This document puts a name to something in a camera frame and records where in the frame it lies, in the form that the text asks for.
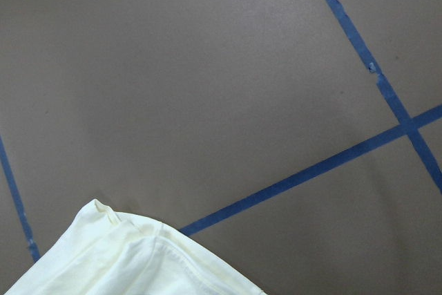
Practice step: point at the cream long-sleeve printed shirt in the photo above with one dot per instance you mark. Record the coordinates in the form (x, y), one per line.
(110, 252)

